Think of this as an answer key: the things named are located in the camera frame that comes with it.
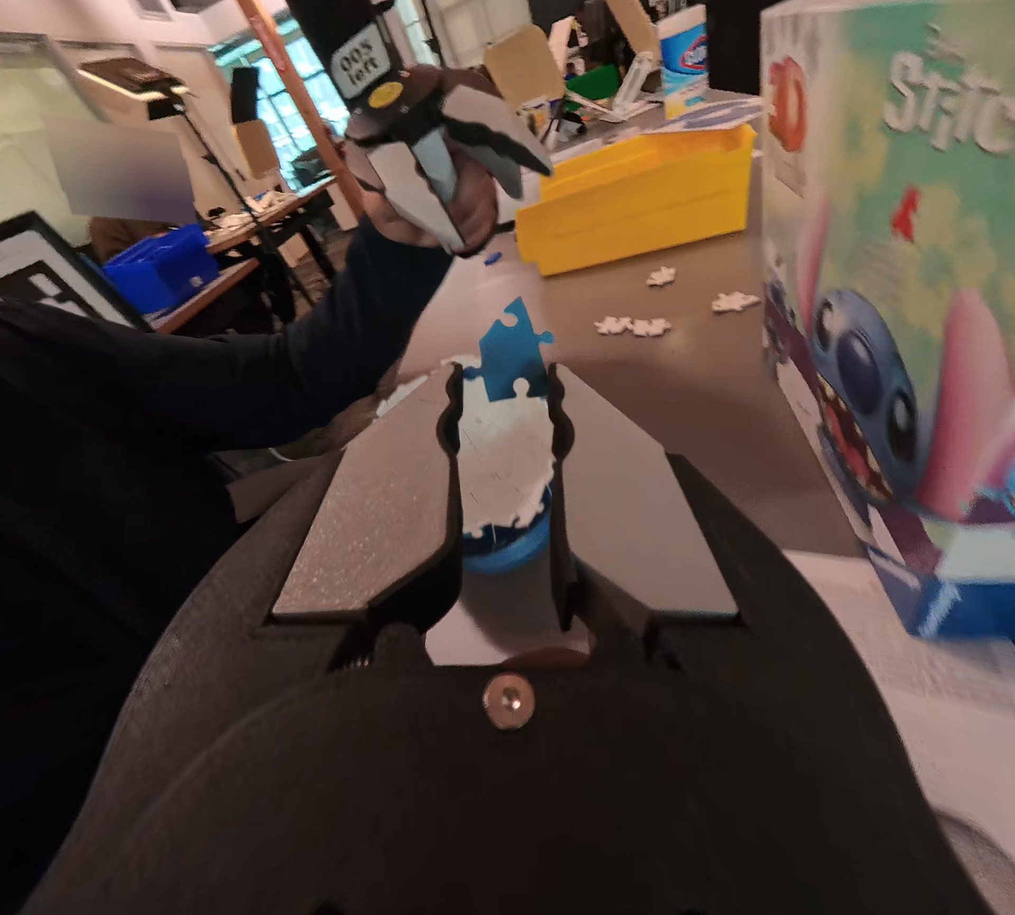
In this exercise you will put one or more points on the partly built blue puzzle ball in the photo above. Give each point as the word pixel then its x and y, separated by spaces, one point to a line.
pixel 507 455

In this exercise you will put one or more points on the black framed tag board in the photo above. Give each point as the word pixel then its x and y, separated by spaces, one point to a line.
pixel 32 257

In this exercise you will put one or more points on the yellow plastic bin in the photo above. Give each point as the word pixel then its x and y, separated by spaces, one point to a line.
pixel 634 209

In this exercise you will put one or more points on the blue round ball stand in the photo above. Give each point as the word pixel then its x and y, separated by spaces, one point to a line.
pixel 507 554

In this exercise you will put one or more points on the blue plastic bin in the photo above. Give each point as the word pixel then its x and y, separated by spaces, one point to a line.
pixel 158 269

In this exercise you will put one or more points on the printed cardboard puzzle box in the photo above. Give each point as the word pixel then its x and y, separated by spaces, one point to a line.
pixel 888 257

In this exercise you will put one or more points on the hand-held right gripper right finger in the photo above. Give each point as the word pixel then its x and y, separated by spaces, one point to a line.
pixel 634 526

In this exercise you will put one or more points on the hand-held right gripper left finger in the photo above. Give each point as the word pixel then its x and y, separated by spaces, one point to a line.
pixel 373 526

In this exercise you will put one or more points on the person's left hand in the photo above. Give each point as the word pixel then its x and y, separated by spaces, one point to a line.
pixel 476 209

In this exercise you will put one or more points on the white wipes canister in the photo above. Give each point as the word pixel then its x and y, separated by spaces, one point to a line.
pixel 682 59

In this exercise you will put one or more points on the white paper sheet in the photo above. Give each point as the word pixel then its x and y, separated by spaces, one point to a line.
pixel 714 112

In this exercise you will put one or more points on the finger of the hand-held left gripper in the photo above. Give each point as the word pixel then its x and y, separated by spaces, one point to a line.
pixel 484 110
pixel 404 177

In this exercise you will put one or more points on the black tripod with device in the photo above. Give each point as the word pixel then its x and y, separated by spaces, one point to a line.
pixel 162 108

